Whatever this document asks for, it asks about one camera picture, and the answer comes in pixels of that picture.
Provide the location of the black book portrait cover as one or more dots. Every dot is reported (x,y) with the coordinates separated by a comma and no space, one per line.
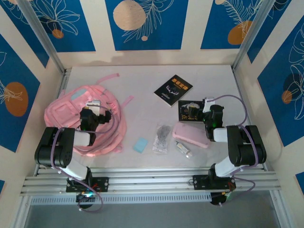
(184,111)

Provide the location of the pink pencil case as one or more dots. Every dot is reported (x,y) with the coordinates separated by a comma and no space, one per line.
(187,135)

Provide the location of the black book antler cover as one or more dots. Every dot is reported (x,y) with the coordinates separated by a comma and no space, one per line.
(173,90)

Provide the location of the pink backpack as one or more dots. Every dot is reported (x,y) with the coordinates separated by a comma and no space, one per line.
(64,107)

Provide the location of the clear glue tube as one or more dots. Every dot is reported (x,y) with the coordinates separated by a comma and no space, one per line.
(183,149)

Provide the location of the clear plastic supplies bag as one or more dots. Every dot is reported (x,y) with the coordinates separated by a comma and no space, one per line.
(161,140)

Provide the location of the light blue eraser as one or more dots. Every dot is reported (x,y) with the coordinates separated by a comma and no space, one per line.
(140,145)

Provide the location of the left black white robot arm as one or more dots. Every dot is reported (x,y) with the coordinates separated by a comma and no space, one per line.
(52,147)

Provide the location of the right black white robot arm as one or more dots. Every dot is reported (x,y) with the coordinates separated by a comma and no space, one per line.
(247,147)

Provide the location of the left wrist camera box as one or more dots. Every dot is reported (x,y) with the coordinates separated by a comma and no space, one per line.
(94,105)

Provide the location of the aluminium table side rail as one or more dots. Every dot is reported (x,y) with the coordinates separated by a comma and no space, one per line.
(237,80)
(64,78)

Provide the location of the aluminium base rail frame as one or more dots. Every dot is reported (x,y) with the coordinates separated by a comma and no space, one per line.
(152,180)

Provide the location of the aluminium corner post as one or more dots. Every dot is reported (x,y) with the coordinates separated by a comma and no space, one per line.
(251,33)
(40,33)

